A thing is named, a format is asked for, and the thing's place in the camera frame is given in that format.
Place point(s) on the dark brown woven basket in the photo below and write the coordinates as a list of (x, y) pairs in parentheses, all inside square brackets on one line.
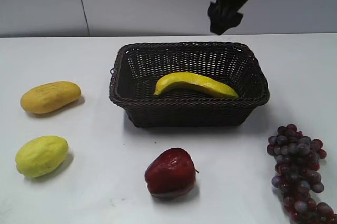
[(139, 66)]

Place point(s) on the orange yellow mango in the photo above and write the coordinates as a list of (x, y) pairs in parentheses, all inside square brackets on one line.
[(49, 97)]

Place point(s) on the purple grape bunch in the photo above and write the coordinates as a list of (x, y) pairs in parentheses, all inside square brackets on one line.
[(297, 163)]

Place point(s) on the yellow banana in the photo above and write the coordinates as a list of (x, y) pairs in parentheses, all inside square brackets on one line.
[(192, 81)]

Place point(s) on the dark red apple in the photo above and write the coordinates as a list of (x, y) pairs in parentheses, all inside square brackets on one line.
[(171, 174)]

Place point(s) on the green yellow lemon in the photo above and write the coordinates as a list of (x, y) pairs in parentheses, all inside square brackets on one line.
[(41, 156)]

